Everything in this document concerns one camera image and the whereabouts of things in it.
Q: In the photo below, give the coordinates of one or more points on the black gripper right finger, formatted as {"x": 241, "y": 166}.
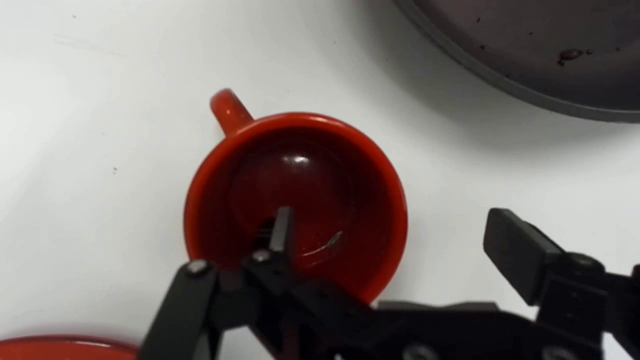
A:
{"x": 526, "y": 257}

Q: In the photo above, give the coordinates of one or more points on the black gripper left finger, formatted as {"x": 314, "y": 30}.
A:
{"x": 201, "y": 307}

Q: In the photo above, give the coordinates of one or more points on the red ceramic cup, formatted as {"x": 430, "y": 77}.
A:
{"x": 300, "y": 173}

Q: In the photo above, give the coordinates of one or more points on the dark nonstick frying pan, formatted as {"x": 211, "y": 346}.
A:
{"x": 532, "y": 40}

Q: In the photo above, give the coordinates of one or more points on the red round dish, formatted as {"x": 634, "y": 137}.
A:
{"x": 60, "y": 350}

